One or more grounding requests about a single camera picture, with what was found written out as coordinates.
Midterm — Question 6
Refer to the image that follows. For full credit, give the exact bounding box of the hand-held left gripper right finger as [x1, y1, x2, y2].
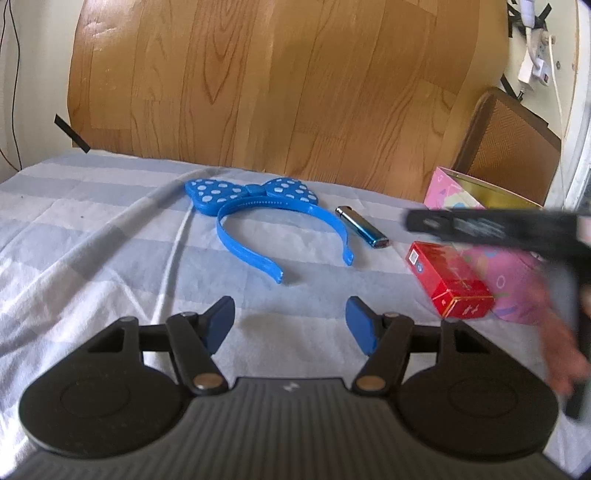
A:
[345, 295, 492, 397]

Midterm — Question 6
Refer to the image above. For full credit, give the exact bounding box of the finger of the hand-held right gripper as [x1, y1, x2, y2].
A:
[404, 207, 575, 259]

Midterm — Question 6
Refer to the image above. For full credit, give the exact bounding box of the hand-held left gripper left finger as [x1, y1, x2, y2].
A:
[85, 295, 236, 397]

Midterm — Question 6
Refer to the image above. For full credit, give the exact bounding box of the red cardboard box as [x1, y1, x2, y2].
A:
[405, 241, 496, 320]

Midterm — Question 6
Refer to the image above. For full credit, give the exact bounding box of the pink cardboard box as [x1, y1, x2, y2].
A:
[424, 167, 550, 324]

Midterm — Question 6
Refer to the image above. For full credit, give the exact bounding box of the person's right hand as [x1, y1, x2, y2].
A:
[526, 268, 591, 396]

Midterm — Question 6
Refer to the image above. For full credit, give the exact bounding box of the brown woven chair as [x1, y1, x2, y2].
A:
[450, 87, 563, 208]

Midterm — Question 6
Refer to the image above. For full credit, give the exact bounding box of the blue lighter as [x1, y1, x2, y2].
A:
[335, 206, 389, 250]

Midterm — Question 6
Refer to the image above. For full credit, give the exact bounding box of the blue polka dot bow headband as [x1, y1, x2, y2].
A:
[185, 175, 356, 284]

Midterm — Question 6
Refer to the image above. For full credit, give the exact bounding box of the striped blue bed sheet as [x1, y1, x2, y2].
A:
[0, 152, 591, 480]

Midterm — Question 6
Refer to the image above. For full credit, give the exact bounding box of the white plug adapter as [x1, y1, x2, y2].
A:
[518, 55, 551, 90]

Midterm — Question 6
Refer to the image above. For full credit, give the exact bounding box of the white power strip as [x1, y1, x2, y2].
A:
[531, 28, 561, 63]

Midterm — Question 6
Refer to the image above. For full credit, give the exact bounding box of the wooden headboard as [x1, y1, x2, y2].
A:
[67, 0, 511, 204]

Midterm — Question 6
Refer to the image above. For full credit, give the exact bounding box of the white power cable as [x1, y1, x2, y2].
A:
[547, 41, 571, 185]

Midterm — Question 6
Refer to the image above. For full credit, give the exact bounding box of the dark wall cable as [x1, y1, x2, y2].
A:
[0, 0, 24, 171]

